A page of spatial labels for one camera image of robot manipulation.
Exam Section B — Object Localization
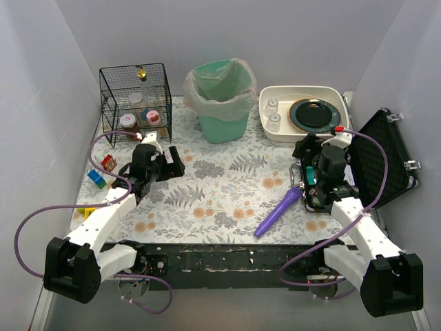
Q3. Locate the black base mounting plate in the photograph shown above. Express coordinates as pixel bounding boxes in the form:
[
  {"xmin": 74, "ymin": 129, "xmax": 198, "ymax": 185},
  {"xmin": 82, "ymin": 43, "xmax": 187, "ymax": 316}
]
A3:
[{"xmin": 103, "ymin": 242, "xmax": 356, "ymax": 292}]

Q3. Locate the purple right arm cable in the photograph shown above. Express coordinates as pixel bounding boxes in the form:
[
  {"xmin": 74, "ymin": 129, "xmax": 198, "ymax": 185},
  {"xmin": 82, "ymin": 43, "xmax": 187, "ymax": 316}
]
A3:
[{"xmin": 277, "ymin": 129, "xmax": 389, "ymax": 300}]

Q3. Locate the blue toy brick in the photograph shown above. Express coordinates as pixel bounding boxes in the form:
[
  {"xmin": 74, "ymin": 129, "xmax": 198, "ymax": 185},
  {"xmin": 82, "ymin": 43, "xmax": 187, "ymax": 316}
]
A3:
[{"xmin": 87, "ymin": 170, "xmax": 102, "ymax": 183}]

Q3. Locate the pink lid spice jar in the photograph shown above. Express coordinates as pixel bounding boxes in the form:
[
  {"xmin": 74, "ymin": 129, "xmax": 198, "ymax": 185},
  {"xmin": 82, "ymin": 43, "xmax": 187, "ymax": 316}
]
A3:
[{"xmin": 146, "ymin": 110, "xmax": 167, "ymax": 138}]

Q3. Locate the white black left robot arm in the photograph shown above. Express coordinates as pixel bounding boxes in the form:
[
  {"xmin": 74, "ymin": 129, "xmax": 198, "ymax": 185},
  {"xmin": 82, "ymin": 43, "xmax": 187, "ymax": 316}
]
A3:
[{"xmin": 43, "ymin": 132, "xmax": 185, "ymax": 303}]

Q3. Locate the playing card deck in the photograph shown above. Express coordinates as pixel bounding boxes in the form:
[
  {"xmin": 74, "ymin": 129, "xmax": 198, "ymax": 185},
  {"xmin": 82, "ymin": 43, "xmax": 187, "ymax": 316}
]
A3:
[{"xmin": 344, "ymin": 165, "xmax": 355, "ymax": 186}]

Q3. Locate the black poker chip case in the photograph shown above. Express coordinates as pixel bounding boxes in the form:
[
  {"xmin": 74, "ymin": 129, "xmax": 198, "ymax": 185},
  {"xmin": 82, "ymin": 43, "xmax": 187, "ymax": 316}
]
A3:
[{"xmin": 299, "ymin": 108, "xmax": 420, "ymax": 212}]

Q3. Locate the green toy brick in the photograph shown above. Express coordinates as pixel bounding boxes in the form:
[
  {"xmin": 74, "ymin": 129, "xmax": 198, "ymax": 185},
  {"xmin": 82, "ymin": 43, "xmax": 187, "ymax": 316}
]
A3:
[{"xmin": 95, "ymin": 177, "xmax": 107, "ymax": 189}]

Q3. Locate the red owl toy block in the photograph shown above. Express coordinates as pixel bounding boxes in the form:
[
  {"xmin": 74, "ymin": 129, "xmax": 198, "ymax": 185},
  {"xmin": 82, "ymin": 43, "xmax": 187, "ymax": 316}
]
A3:
[{"xmin": 101, "ymin": 154, "xmax": 117, "ymax": 172}]

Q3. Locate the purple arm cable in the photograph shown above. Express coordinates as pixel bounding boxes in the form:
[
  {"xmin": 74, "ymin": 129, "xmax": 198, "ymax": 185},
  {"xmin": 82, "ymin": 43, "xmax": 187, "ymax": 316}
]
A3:
[
  {"xmin": 13, "ymin": 130, "xmax": 173, "ymax": 314},
  {"xmin": 277, "ymin": 129, "xmax": 389, "ymax": 300}
]

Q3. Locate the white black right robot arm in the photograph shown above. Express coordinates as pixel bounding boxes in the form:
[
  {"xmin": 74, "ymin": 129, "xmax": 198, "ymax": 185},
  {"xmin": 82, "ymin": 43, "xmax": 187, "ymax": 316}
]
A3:
[{"xmin": 283, "ymin": 126, "xmax": 424, "ymax": 317}]

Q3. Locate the blue glazed ceramic plate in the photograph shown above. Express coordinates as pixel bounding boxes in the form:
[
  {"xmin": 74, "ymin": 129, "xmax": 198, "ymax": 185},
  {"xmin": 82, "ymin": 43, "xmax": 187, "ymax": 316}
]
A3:
[{"xmin": 289, "ymin": 99, "xmax": 341, "ymax": 134}]

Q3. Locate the brown jar white lid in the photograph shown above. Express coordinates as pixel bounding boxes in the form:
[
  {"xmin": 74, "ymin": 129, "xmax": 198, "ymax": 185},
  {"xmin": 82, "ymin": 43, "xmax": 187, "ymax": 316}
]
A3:
[{"xmin": 119, "ymin": 113, "xmax": 139, "ymax": 141}]

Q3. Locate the floral table mat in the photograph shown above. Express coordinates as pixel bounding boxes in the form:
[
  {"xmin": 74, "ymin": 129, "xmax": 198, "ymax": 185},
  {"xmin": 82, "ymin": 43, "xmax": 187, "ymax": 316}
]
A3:
[{"xmin": 65, "ymin": 95, "xmax": 380, "ymax": 244}]

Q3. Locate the purple toy microphone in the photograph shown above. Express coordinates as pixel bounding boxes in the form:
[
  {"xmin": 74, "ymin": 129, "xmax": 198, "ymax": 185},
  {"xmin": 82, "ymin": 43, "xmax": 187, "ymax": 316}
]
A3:
[{"xmin": 254, "ymin": 186, "xmax": 302, "ymax": 238}]

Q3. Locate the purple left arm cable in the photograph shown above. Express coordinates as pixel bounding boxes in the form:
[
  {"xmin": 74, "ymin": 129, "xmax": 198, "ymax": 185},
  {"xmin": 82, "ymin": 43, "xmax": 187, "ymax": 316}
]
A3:
[{"xmin": 13, "ymin": 130, "xmax": 173, "ymax": 314}]

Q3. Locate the green trash bin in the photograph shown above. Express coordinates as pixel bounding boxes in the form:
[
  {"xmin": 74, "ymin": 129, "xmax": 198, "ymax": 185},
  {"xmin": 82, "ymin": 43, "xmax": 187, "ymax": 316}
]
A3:
[{"xmin": 192, "ymin": 59, "xmax": 252, "ymax": 145}]

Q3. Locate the clear cup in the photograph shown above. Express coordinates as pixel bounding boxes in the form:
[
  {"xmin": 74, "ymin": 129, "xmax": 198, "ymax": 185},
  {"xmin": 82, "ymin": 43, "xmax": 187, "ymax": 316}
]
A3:
[
  {"xmin": 264, "ymin": 98, "xmax": 279, "ymax": 117},
  {"xmin": 266, "ymin": 113, "xmax": 281, "ymax": 133}
]

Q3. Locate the glass bottle gold cap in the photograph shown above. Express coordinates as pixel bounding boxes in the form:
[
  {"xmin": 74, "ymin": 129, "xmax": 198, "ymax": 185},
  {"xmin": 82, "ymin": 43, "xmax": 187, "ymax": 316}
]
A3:
[{"xmin": 136, "ymin": 66, "xmax": 160, "ymax": 107}]

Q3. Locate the black small plate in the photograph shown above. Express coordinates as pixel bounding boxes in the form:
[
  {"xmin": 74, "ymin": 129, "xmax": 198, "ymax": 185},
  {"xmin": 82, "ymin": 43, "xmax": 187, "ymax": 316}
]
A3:
[{"xmin": 296, "ymin": 102, "xmax": 332, "ymax": 128}]

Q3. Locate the yellow toy brick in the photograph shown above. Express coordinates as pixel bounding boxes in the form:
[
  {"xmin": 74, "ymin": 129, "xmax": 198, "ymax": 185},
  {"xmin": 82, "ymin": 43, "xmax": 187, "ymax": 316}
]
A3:
[{"xmin": 76, "ymin": 208, "xmax": 96, "ymax": 219}]

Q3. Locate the black wire cage rack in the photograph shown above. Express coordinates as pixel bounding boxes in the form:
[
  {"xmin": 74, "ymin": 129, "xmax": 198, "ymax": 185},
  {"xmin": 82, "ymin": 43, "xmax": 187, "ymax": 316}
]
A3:
[{"xmin": 99, "ymin": 63, "xmax": 172, "ymax": 141}]

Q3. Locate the pink bin liner bag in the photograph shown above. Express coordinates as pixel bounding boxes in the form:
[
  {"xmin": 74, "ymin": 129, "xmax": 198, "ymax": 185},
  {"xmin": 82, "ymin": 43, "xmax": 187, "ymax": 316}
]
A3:
[{"xmin": 183, "ymin": 58, "xmax": 258, "ymax": 121}]

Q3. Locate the white rectangular basin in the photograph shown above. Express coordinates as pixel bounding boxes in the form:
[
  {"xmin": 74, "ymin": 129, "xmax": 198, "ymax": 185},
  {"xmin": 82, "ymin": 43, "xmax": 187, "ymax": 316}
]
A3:
[{"xmin": 258, "ymin": 86, "xmax": 350, "ymax": 143}]

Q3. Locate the clear jar blue label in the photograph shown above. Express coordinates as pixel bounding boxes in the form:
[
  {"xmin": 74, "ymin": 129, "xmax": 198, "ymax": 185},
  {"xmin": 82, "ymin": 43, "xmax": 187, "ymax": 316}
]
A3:
[{"xmin": 128, "ymin": 92, "xmax": 148, "ymax": 121}]

